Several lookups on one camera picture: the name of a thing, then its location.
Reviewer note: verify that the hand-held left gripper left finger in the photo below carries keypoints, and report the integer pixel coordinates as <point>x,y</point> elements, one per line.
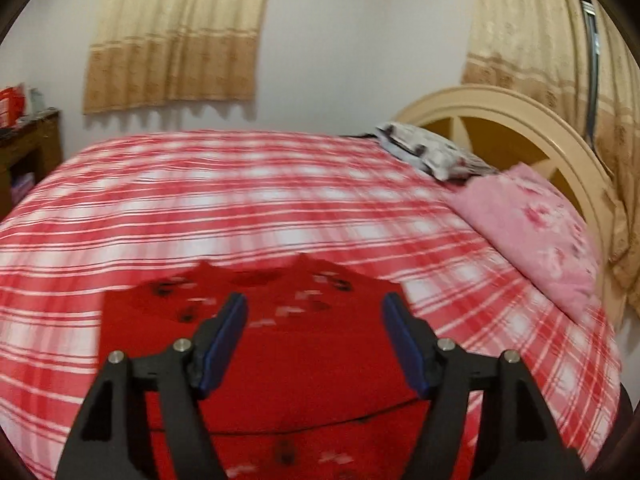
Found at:
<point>222,345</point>

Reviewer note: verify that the black and white printed pillow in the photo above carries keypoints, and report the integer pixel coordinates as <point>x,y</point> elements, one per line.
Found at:
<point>435,152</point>

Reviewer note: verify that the red gift bag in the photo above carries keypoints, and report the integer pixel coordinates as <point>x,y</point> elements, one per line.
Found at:
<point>10,105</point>

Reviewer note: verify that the beige patterned curtain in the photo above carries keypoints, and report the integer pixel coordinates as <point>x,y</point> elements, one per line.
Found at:
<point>530,25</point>
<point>175,35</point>

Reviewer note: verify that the red knit sweater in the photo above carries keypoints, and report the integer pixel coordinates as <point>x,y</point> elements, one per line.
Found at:
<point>310,360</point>

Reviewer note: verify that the brown wooden dresser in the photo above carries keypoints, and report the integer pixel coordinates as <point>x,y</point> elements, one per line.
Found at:
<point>42,140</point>

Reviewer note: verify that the cream arched headboard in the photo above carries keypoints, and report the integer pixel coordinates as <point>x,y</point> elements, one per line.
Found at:
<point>520,105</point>

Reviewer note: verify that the pink floral pillow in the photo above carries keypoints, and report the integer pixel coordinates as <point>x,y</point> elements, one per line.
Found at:
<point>530,225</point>

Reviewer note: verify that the red plaid bedspread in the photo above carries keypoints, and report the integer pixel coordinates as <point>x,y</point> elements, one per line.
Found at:
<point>250,200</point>

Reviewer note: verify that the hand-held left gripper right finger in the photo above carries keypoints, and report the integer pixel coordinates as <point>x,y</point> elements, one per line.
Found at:
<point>406,345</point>

